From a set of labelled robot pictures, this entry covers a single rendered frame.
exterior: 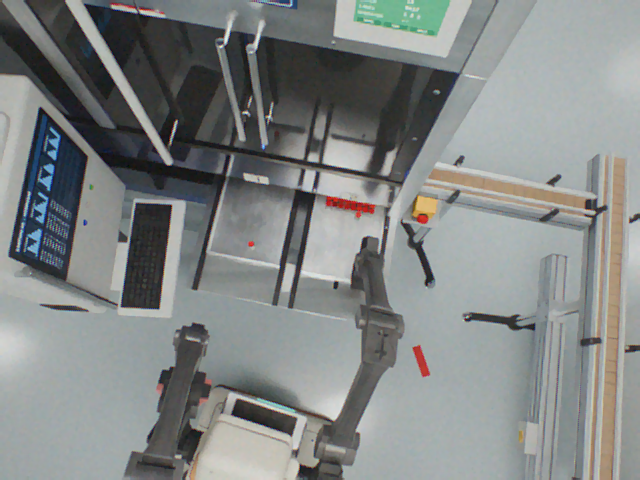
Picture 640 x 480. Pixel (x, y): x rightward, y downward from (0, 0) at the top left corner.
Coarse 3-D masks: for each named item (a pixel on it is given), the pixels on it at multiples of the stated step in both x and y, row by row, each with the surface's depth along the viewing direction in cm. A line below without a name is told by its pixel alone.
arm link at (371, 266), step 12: (372, 252) 156; (360, 264) 154; (372, 264) 148; (372, 276) 140; (372, 288) 133; (384, 288) 135; (372, 300) 127; (384, 300) 128; (360, 312) 121; (384, 312) 124; (360, 324) 119
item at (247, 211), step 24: (240, 192) 190; (264, 192) 190; (288, 192) 191; (216, 216) 184; (240, 216) 188; (264, 216) 188; (288, 216) 185; (216, 240) 185; (240, 240) 185; (264, 240) 186
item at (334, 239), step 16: (320, 208) 190; (384, 208) 189; (320, 224) 188; (336, 224) 188; (352, 224) 188; (368, 224) 189; (320, 240) 186; (336, 240) 187; (352, 240) 187; (320, 256) 185; (336, 256) 185; (352, 256) 185; (304, 272) 182; (320, 272) 181; (336, 272) 184
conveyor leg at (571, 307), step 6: (576, 300) 198; (558, 306) 212; (564, 306) 206; (570, 306) 201; (576, 306) 197; (534, 312) 235; (552, 312) 216; (558, 312) 212; (564, 312) 207; (570, 312) 204; (576, 312) 201; (516, 318) 254; (522, 318) 246; (528, 318) 239; (534, 318) 233; (516, 324) 254; (522, 324) 248; (528, 324) 246
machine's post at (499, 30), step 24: (504, 0) 81; (528, 0) 80; (504, 24) 86; (480, 48) 93; (504, 48) 91; (480, 72) 99; (456, 96) 108; (456, 120) 117; (432, 144) 130; (408, 168) 151; (432, 168) 144; (408, 192) 163
